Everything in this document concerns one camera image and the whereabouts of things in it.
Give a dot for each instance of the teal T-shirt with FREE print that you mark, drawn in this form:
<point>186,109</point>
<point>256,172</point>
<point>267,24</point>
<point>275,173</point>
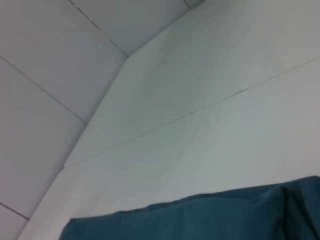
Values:
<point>200,215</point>

